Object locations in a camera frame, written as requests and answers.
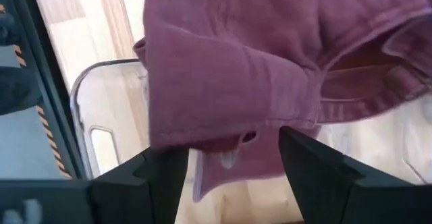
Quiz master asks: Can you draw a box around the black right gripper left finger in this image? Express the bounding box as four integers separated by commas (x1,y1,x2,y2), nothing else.
0,146,190,224

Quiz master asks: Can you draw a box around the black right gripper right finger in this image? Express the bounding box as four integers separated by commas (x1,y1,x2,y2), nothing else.
278,125,432,224

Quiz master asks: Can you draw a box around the maroon baseball cap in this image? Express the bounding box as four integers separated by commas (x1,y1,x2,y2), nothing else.
133,0,432,203

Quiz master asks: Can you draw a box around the clear plastic tray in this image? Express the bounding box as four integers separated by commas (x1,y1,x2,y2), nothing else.
69,57,432,218

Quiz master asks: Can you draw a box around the black aluminium table frame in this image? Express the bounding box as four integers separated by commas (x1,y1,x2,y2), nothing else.
6,0,89,181

